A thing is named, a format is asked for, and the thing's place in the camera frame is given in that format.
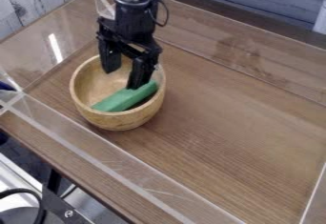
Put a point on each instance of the green rectangular block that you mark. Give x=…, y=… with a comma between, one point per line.
x=126, y=98

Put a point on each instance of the brown wooden bowl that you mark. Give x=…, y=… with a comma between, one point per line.
x=91, y=85

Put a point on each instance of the clear acrylic corner bracket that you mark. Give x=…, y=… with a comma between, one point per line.
x=106, y=9

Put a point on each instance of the clear acrylic front wall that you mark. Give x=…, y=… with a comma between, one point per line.
x=139, y=175

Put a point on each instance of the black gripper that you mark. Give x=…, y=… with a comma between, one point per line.
x=127, y=35

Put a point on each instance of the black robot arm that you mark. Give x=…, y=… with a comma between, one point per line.
x=126, y=36

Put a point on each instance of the black metal table leg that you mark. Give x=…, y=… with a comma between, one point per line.
x=54, y=182

